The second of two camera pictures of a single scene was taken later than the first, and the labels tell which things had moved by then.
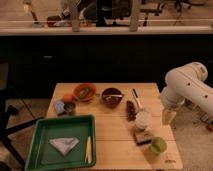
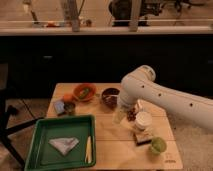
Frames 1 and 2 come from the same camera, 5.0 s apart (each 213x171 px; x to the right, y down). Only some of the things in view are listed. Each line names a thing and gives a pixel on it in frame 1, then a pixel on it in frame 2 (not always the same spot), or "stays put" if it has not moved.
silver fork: (107, 96) stays put
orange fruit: (67, 97) stays put
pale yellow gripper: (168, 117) → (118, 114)
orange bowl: (84, 92) stays put
